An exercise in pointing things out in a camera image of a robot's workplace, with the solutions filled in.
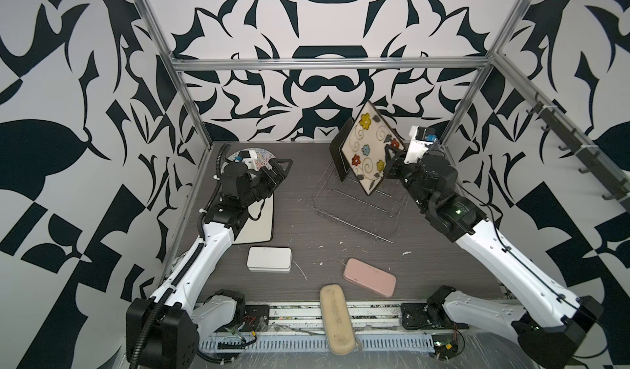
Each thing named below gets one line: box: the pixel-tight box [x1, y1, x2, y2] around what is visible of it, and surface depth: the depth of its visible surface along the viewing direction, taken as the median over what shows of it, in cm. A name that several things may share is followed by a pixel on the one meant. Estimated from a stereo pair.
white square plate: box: [232, 192, 274, 245], surface depth 70 cm
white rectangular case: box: [246, 246, 293, 274], surface depth 84 cm
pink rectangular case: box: [342, 257, 397, 299], surface depth 81 cm
